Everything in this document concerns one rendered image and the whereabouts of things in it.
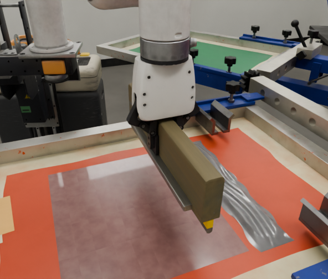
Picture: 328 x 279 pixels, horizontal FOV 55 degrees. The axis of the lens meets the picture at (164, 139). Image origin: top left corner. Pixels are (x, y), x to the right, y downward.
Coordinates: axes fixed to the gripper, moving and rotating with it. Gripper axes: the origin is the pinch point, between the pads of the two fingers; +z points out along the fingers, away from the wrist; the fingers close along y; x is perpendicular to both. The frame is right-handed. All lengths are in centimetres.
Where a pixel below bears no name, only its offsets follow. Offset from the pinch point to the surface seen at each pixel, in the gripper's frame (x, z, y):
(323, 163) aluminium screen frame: 5.4, 10.8, -35.7
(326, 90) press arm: -37, 17, -81
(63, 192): -9.2, 14.1, 18.7
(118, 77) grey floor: -332, 113, -69
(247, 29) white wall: -378, 80, -288
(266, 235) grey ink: 16.4, 13.0, -12.8
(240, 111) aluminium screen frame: -24.8, 12.0, -34.4
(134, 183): -6.6, 14.0, 4.2
